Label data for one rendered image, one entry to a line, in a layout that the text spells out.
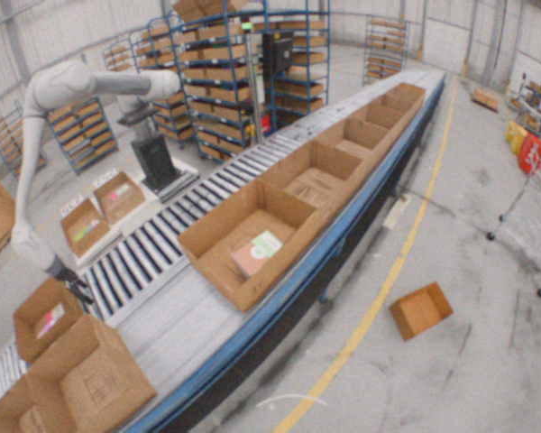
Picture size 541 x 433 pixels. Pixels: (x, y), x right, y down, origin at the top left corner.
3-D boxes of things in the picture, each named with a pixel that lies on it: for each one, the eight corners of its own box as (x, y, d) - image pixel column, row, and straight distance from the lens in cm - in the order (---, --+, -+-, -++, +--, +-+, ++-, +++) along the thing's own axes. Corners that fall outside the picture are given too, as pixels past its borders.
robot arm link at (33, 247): (59, 251, 101) (46, 246, 112) (34, 224, 94) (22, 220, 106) (46, 274, 99) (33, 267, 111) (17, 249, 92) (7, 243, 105)
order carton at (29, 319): (74, 287, 144) (54, 271, 135) (89, 327, 124) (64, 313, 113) (33, 327, 162) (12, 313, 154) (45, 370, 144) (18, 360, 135)
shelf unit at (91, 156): (77, 178, 475) (30, 81, 449) (77, 169, 521) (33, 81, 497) (121, 150, 473) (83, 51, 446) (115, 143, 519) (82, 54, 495)
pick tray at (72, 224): (95, 206, 185) (88, 196, 181) (112, 229, 152) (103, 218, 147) (67, 230, 188) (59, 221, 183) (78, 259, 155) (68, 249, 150)
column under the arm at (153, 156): (140, 182, 177) (122, 143, 163) (168, 163, 183) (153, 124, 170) (155, 195, 155) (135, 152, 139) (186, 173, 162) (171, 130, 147)
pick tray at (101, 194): (128, 179, 188) (123, 170, 184) (147, 199, 155) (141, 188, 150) (98, 201, 187) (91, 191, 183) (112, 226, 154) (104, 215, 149)
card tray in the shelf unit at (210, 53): (204, 59, 238) (202, 50, 237) (229, 53, 255) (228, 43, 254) (231, 59, 205) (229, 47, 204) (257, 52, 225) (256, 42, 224)
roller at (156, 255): (133, 227, 140) (133, 234, 143) (178, 286, 103) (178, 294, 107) (141, 225, 142) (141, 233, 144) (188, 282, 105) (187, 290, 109)
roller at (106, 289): (97, 259, 144) (90, 263, 144) (132, 328, 108) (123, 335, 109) (101, 265, 147) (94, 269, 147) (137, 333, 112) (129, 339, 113)
